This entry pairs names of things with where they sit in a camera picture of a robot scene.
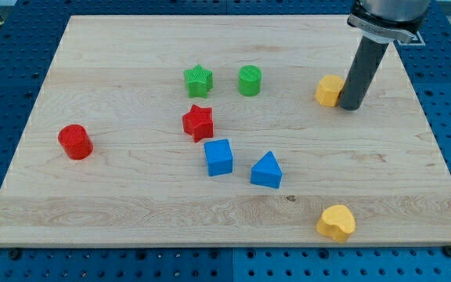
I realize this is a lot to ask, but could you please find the blue cube block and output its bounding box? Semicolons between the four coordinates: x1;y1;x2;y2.
204;139;233;176

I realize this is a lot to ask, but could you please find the green star block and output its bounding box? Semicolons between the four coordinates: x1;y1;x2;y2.
183;64;213;99

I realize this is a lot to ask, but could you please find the light wooden board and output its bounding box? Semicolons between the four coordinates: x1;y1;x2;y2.
0;16;451;248

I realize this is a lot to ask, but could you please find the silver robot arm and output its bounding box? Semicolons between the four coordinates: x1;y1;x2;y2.
338;0;430;110

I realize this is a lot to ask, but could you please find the yellow hexagon block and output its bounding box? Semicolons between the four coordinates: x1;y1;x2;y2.
315;74;345;107

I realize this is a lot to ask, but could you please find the blue triangle block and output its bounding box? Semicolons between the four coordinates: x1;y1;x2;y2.
250;151;283;189

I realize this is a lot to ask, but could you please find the red cylinder block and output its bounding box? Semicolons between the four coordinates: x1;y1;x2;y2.
58;124;93;160

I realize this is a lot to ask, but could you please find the green cylinder block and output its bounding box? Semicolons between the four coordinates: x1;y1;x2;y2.
238;65;262;96

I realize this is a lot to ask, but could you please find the red star block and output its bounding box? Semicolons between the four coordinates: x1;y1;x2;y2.
182;104;214;143

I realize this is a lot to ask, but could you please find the yellow heart block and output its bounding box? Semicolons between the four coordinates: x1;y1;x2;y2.
316;204;356;244

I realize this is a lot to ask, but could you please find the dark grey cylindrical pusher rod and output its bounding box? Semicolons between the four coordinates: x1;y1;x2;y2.
338;36;388;110

